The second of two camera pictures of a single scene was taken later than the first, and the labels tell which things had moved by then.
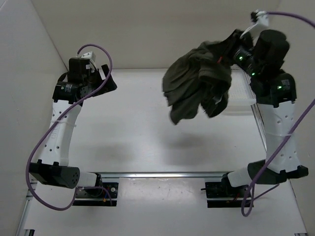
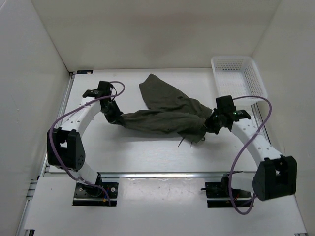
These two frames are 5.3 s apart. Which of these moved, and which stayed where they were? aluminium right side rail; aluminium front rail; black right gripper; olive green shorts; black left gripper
Moved: black right gripper; olive green shorts; black left gripper
Stayed: aluminium front rail; aluminium right side rail
